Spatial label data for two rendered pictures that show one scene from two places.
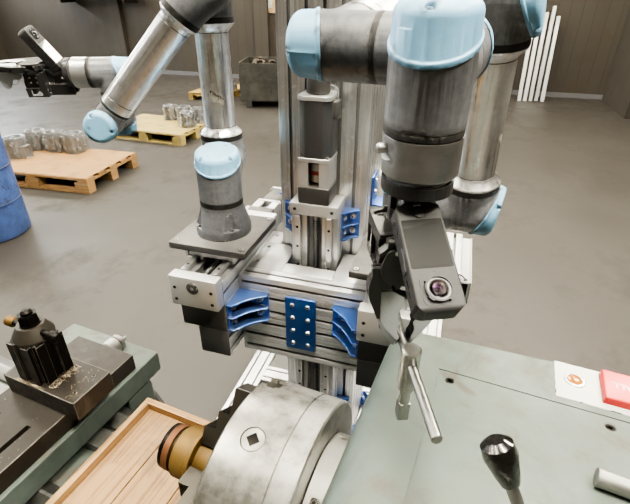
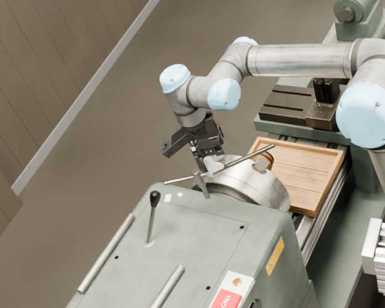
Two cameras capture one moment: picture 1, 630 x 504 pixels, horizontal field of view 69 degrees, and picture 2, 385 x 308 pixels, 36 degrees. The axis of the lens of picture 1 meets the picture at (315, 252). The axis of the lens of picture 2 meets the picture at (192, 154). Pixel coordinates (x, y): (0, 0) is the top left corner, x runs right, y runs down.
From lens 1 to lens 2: 1.68 m
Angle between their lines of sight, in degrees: 84
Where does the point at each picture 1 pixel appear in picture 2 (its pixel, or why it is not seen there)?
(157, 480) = (291, 176)
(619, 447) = (197, 286)
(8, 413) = (310, 99)
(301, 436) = (219, 178)
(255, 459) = not seen: hidden behind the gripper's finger
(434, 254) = (174, 139)
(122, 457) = (304, 157)
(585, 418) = (213, 278)
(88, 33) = not seen: outside the picture
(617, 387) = (227, 296)
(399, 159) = not seen: hidden behind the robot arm
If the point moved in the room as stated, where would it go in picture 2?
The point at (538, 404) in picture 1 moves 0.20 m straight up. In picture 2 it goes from (223, 261) to (203, 214)
